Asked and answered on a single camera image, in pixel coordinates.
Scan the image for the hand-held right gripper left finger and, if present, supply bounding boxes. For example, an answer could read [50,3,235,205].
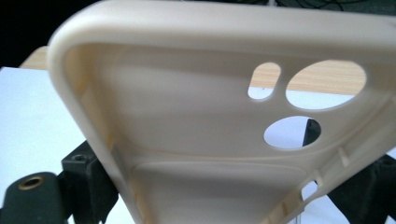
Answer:
[58,140,120,224]

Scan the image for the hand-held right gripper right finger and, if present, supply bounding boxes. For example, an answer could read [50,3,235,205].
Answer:
[326,153,396,224]

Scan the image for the loose black floor cables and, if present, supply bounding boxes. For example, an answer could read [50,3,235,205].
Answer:
[274,0,348,12]

